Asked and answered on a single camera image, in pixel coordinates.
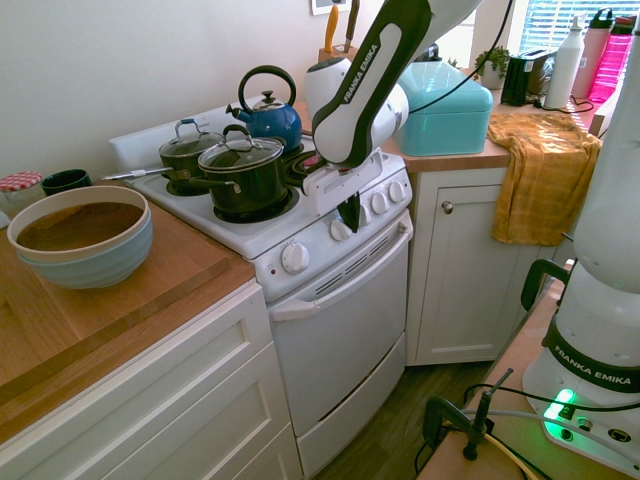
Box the large blue ceramic bowl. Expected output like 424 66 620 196
6 185 152 264

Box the black saucepan with long handle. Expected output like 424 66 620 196
101 131 227 198

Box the white door cabinet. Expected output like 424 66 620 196
405 166 577 367

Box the white electric stove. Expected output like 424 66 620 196
108 94 416 479

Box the light blue ribbed bowl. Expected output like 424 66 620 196
16 211 155 291

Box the green plant in white pot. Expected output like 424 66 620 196
473 45 512 92

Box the yellow cable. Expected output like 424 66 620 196
481 431 532 480

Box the pale pink water bottle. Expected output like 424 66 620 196
570 6 616 100

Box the white drawer cabinet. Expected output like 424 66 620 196
0 281 304 480

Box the black toaster cable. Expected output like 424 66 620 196
531 96 596 115

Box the coil burner under saucepan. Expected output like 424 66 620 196
165 179 212 198

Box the coil burner under large pot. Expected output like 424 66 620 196
213 186 301 225

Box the black toaster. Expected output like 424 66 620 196
500 48 559 108

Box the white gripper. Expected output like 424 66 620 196
300 149 390 235

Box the window with white blinds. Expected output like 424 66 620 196
518 0 640 57

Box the grey cable at robot base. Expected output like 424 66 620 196
461 405 640 452

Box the yellow towel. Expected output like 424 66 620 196
486 111 604 248

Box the white stove bottom drawer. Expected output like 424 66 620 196
294 331 408 479

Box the dark green mug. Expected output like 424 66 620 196
40 168 95 198

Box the large white oven knob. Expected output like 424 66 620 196
280 242 311 275

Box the large bare coil burner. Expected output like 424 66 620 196
281 148 332 189

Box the turquoise metal bread box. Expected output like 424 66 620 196
391 59 495 158

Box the blue kettle with black handle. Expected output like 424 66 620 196
225 65 304 154

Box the magenta water bottle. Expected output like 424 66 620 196
588 14 639 105

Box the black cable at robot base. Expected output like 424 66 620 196
461 381 640 415

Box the glass lid of saucepan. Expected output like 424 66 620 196
159 117 227 158

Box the glass lid of large pot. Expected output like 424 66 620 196
197 123 286 174

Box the yellow handled knife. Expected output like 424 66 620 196
323 3 342 54

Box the white oven door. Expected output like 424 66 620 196
266 209 416 437

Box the glass jar red checkered lid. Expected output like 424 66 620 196
0 170 46 217

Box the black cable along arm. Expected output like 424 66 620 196
408 0 517 116

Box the black screw clamp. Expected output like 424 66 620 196
421 367 515 462

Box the large black pot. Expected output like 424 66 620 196
188 149 292 216

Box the wooden knife block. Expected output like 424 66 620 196
317 43 359 66

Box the brown handled knife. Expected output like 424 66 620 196
343 0 362 54

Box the black clamp bracket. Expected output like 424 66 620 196
519 257 572 314

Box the wooden cutting board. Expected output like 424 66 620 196
0 178 232 389

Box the white water bottle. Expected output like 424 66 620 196
543 13 587 110

